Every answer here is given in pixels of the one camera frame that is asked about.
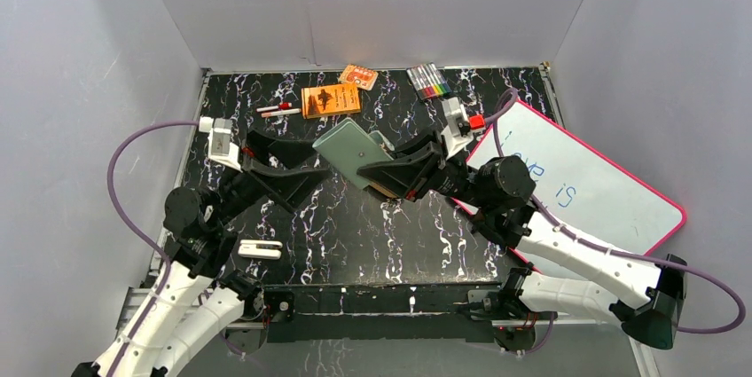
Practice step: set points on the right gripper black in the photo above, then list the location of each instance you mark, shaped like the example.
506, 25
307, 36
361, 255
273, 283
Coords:
403, 175

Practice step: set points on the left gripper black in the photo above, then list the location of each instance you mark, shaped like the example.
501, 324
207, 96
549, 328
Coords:
254, 169

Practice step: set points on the tan oval tray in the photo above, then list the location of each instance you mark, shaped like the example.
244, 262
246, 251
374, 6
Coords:
379, 192

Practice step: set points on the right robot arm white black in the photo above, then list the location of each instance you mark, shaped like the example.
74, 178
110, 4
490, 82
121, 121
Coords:
642, 295

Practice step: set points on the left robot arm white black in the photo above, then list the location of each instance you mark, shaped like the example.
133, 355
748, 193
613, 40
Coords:
190, 302

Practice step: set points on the small orange card pack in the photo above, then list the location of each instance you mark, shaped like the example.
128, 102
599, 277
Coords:
362, 77

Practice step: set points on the white marker pen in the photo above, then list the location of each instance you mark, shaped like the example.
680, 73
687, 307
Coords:
281, 112

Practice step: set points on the red capped marker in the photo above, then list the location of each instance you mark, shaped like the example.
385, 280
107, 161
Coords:
278, 107

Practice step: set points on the orange book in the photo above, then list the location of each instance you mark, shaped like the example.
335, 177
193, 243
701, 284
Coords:
330, 100

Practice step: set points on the coloured marker set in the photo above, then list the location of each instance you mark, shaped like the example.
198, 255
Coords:
428, 82

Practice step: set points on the white whiteboard eraser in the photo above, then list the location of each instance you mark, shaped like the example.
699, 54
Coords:
260, 249

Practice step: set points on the pink framed whiteboard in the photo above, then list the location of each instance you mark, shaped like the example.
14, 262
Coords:
579, 185

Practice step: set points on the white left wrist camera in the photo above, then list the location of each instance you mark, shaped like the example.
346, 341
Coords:
221, 149

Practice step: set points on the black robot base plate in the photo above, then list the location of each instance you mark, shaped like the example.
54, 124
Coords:
469, 312

